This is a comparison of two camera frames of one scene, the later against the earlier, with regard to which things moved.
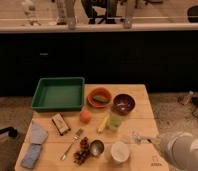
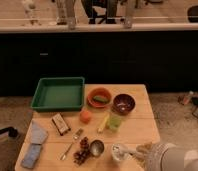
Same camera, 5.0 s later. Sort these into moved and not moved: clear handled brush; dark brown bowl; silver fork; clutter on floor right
Moved: clear handled brush
Not moved: silver fork; clutter on floor right; dark brown bowl
